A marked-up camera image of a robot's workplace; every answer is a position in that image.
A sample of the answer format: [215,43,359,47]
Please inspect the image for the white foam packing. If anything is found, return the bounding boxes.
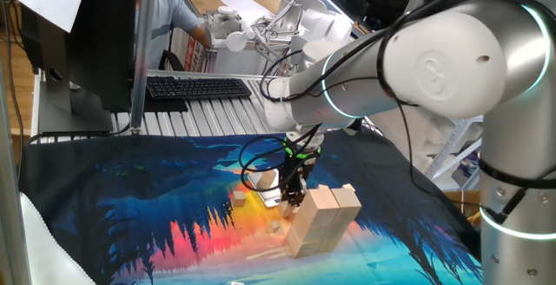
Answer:
[371,117,453,173]

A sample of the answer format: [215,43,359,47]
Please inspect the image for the brown wooden desk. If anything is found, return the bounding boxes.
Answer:
[185,0,282,17]

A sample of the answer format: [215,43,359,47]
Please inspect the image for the bare person forearm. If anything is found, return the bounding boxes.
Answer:
[182,19,214,50]

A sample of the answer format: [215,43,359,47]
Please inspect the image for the person in blue shirt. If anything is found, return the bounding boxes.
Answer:
[136,0,201,71]

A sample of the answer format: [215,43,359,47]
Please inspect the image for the forest sunset print cloth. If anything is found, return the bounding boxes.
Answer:
[17,123,483,285]

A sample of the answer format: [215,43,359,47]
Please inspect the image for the brown cardboard box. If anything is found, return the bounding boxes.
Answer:
[443,189,482,229]

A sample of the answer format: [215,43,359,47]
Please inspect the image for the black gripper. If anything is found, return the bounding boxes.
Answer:
[280,156,316,209]

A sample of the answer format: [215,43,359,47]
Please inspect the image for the silver digital kitchen scale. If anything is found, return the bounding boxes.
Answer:
[247,169,283,209]

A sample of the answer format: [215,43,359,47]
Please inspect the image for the black desk mat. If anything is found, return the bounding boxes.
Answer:
[142,87,189,114]

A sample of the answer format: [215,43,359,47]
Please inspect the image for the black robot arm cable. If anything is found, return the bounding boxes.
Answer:
[237,0,556,225]

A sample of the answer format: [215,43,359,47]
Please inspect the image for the black keyboard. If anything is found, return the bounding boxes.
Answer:
[145,75,254,101]

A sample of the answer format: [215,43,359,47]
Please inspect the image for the black swivel chair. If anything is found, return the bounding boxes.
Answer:
[156,49,186,72]

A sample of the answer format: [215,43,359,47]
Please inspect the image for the black computer monitor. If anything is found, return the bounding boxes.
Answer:
[19,0,139,135]

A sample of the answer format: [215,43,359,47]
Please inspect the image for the red white printed box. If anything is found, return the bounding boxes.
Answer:
[181,36,208,74]

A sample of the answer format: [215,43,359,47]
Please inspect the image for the green flange ring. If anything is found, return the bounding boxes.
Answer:
[282,139,322,161]

